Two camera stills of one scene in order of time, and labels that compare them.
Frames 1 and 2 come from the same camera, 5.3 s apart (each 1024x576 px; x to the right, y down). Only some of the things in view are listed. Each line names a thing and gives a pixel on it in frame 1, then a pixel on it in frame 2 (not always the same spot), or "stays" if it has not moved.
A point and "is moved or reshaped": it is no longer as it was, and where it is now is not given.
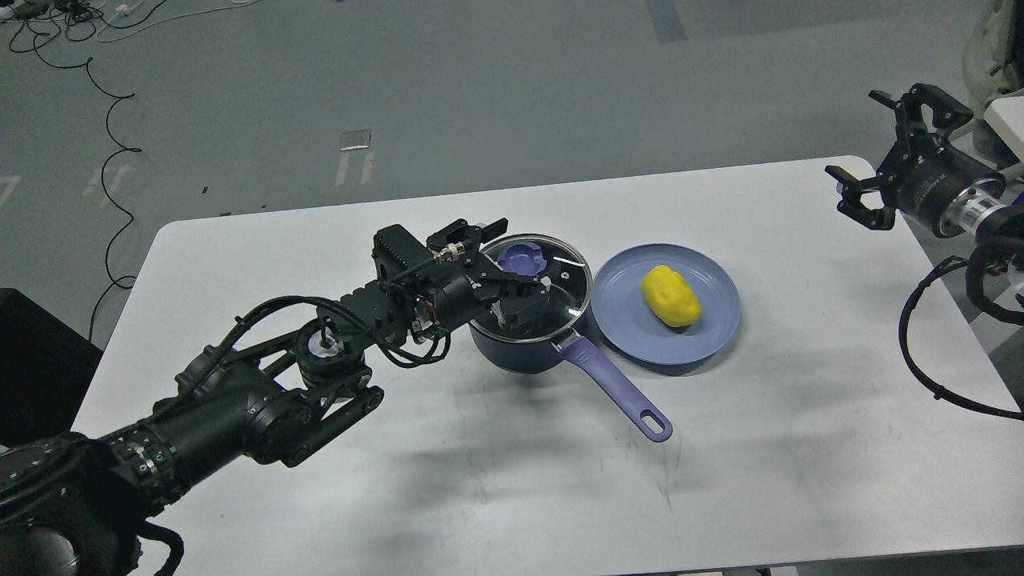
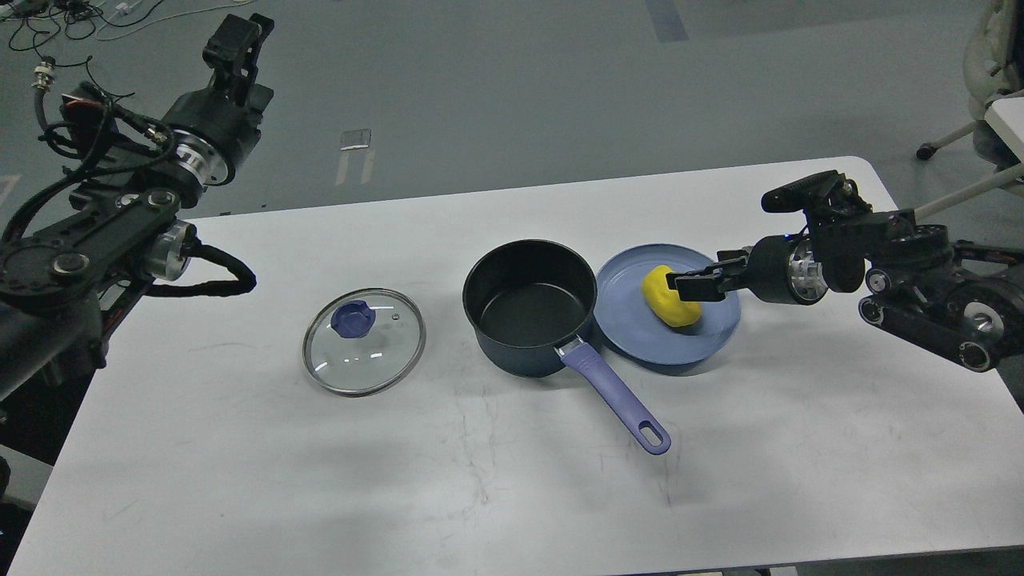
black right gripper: [939, 184] → [782, 269]
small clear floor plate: [355, 139] stays
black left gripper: [463, 285] → [219, 126]
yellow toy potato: [670, 296] stays
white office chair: [993, 69] stays
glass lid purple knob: [523, 258] is moved or reshaped
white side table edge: [1009, 115] stays
